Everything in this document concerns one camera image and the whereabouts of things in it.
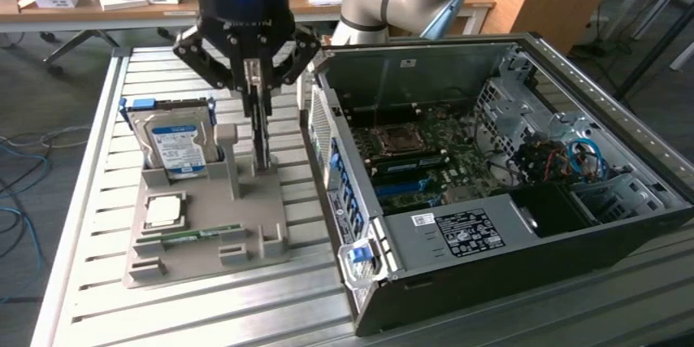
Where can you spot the silver disk bay cage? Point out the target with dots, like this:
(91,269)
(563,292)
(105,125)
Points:
(505,119)

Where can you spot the silver hard disk blue label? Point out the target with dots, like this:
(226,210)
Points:
(177,144)

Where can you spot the grey disk bay tray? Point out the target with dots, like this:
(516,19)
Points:
(619,196)

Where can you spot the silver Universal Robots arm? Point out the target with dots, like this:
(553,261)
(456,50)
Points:
(369,1)

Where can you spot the grey parts rack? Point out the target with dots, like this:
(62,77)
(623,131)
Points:
(206,257)

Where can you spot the silver CPU chip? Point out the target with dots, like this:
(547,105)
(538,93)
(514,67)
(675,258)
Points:
(163,211)

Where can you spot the green RAM stick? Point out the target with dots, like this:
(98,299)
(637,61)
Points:
(190,235)
(409,164)

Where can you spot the green motherboard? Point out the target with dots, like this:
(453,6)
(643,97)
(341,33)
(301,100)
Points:
(466,160)

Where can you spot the wooden desk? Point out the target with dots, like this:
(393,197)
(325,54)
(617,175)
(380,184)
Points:
(82,14)

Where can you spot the blue case latch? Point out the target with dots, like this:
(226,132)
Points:
(360,255)

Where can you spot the blue disk caddy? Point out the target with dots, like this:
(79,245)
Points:
(142,103)

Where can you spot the open black PC case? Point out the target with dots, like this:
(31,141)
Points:
(488,282)

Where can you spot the blue expansion slot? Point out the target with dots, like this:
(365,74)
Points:
(401,189)

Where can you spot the grey power supply unit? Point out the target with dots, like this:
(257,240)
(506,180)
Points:
(424,237)

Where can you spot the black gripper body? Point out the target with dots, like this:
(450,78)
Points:
(245,5)

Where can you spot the graphics card with metal bracket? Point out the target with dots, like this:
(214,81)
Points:
(262,140)

